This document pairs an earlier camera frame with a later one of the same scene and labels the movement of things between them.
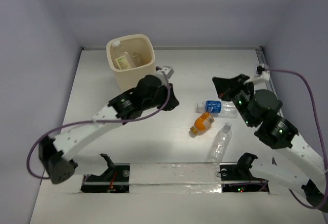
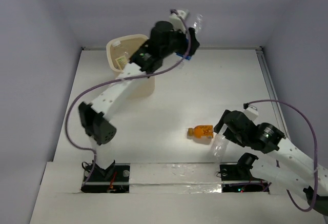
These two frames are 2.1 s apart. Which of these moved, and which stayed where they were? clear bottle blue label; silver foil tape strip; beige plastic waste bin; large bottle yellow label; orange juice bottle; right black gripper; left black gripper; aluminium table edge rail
Moved: orange juice bottle; left black gripper; right black gripper; clear bottle blue label
Stayed: beige plastic waste bin; silver foil tape strip; aluminium table edge rail; large bottle yellow label
